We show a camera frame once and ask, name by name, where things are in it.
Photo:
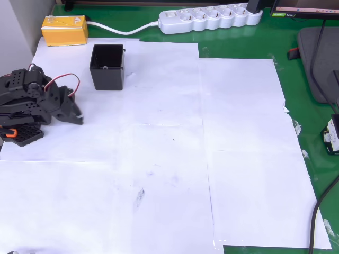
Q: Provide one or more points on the green desk mat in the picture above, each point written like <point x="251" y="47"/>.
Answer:
<point x="296" y="92"/>

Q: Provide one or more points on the computer monitor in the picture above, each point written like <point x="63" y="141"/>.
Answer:
<point x="304" y="6"/>

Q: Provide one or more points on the black power plug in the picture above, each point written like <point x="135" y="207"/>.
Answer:
<point x="254" y="5"/>

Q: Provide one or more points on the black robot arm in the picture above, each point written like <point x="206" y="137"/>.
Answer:
<point x="23" y="100"/>

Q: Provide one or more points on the small black electronic device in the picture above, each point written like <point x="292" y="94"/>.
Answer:
<point x="332" y="135"/>

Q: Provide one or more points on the black square plastic cup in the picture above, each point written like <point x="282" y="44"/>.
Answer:
<point x="108" y="78"/>

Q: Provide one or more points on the white power strip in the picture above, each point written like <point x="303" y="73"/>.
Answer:
<point x="209" y="19"/>

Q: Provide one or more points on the grey laptop sleeve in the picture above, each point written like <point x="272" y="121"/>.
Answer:
<point x="307" y="58"/>

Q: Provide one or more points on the yellow cardboard box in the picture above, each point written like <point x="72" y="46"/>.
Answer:
<point x="64" y="31"/>

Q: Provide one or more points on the orange table clamp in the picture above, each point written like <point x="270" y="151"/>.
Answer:
<point x="9" y="132"/>

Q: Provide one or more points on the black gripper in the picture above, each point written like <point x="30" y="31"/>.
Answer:
<point x="67" y="111"/>

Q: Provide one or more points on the white paper sheets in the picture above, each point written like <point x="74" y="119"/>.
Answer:
<point x="172" y="158"/>

